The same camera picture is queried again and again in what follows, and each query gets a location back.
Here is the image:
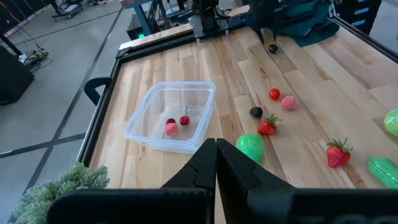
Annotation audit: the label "bright red toy cherry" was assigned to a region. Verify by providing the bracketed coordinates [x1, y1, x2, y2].
[268, 81, 281, 101]

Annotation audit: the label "green artificial potted plant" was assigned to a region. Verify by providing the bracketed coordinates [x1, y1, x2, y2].
[11, 161, 111, 224]

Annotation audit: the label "green toy cucumber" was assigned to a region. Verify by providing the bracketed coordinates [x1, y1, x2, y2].
[368, 155, 398, 190]

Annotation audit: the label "clear plastic tupperware container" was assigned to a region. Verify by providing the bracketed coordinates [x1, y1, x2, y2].
[123, 81, 216, 155]

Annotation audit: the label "bumpy black toy blackberry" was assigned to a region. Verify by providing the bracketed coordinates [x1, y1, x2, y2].
[249, 106, 264, 119]

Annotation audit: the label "light green toy cabbage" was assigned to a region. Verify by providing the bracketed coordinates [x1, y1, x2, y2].
[382, 109, 398, 138]

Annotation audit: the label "black wheeled stand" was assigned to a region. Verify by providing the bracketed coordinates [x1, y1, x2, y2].
[51, 0, 85, 22]

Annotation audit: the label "dark green cloth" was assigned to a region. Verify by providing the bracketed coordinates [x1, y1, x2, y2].
[278, 0, 340, 47]

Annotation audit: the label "black frame handle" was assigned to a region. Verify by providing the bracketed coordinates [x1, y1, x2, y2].
[83, 77, 113, 106]

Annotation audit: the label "black equipment blue stripes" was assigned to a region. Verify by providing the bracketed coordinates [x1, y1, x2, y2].
[334, 0, 382, 35]

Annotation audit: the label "black computer green light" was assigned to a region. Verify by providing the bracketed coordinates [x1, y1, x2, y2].
[126, 18, 153, 40]

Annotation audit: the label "red toy strawberry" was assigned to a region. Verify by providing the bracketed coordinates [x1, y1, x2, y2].
[325, 137, 354, 169]
[257, 113, 283, 136]

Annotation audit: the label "green ball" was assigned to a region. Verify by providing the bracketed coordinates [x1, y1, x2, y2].
[235, 133, 265, 164]

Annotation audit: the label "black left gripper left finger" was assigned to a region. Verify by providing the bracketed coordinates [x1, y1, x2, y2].
[47, 138, 217, 224]

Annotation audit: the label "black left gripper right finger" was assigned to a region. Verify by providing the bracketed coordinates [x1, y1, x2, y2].
[216, 138, 398, 224]

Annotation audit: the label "blue frame workbench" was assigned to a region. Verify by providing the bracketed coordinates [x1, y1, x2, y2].
[119, 0, 156, 37]

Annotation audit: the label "black floor case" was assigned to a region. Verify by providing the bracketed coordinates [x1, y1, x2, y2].
[0, 45, 35, 106]

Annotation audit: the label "dark red toy cherry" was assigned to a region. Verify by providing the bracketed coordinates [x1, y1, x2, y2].
[179, 105, 191, 127]

